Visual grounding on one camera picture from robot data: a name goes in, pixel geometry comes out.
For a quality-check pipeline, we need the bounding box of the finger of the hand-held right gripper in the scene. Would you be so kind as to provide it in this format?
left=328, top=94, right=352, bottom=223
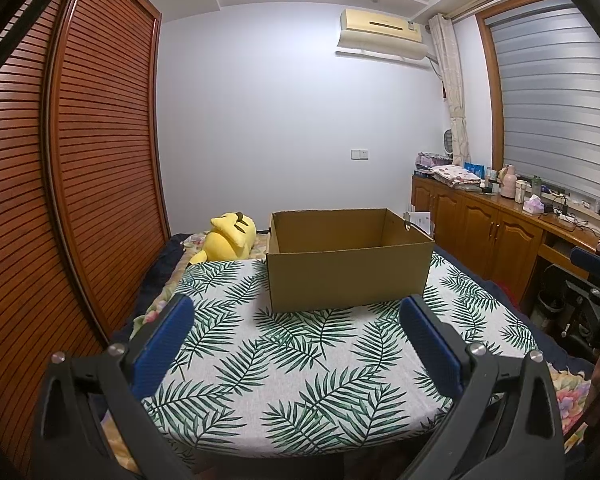
left=570, top=246, right=600, bottom=277

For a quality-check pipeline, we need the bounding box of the wooden cabinet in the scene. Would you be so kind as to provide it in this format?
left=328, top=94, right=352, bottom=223
left=411, top=172, right=600, bottom=311

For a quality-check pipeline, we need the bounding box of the white paper bag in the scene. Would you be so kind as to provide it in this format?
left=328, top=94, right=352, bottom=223
left=404, top=210, right=435, bottom=238

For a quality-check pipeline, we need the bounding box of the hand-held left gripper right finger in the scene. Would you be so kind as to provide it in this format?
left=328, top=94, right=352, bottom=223
left=399, top=295, right=566, bottom=480

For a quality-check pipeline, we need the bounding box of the floral bedsheet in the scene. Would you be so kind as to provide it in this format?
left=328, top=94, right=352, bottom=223
left=130, top=235, right=595, bottom=451

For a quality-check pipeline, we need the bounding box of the wall air conditioner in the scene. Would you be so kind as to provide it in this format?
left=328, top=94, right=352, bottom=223
left=336, top=7, right=428, bottom=63

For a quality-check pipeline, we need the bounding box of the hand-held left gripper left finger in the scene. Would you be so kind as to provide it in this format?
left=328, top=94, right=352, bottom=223
left=32, top=294, right=196, bottom=480

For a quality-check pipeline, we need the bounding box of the brown cardboard box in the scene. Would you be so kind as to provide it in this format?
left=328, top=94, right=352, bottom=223
left=266, top=207, right=436, bottom=313

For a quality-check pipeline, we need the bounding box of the wooden window frame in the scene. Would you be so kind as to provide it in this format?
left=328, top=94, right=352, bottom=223
left=475, top=0, right=600, bottom=221

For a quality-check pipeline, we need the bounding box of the black waste bin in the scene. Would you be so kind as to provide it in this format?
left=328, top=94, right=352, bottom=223
left=537, top=290, right=567, bottom=319

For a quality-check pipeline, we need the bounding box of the leaf print tablecloth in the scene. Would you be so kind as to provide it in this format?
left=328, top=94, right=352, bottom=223
left=142, top=252, right=540, bottom=461

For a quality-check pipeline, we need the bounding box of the grey window blind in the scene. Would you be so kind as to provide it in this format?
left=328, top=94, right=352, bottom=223
left=485, top=5, right=600, bottom=211

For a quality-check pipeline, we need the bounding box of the wooden louvered wardrobe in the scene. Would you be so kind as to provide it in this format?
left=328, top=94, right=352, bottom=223
left=0, top=0, right=172, bottom=461

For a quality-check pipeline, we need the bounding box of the floral folded quilt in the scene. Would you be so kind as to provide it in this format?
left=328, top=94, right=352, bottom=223
left=432, top=164, right=482, bottom=186

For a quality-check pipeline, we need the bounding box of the purple folded cloth bundle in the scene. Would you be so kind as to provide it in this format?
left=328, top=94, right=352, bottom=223
left=415, top=151, right=451, bottom=171

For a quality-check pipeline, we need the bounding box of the yellow plush toy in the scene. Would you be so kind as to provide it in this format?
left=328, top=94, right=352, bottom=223
left=187, top=211, right=257, bottom=266

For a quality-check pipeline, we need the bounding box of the pink thermos jug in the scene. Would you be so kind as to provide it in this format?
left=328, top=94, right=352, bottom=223
left=500, top=164, right=518, bottom=198

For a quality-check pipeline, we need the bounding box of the beige curtain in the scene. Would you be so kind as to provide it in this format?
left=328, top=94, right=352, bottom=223
left=427, top=12, right=471, bottom=161

